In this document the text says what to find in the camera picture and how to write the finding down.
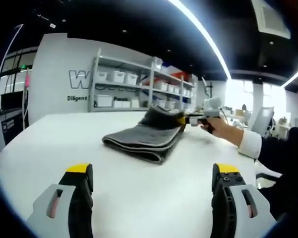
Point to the white office desk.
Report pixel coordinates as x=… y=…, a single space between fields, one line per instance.
x=283 y=129

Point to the black equipment cabinet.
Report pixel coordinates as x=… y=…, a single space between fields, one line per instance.
x=12 y=116

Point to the short ceiling light strip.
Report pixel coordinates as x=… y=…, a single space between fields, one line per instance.
x=295 y=74

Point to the grey metal shelf rack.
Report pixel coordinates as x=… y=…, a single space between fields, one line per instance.
x=151 y=81

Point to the long ceiling light strip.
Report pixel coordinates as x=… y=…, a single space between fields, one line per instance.
x=206 y=34

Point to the grey towel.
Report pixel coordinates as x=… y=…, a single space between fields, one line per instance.
x=144 y=136

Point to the pink hanging tag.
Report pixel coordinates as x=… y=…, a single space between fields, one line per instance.
x=27 y=81

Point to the white mesh office chair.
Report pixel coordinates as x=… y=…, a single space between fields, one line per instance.
x=262 y=121

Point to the row of white storage bins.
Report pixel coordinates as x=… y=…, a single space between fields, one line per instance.
x=119 y=77

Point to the ceiling air vent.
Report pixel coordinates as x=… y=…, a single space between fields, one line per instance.
x=270 y=17

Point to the person's right hand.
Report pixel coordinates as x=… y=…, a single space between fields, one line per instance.
x=224 y=131

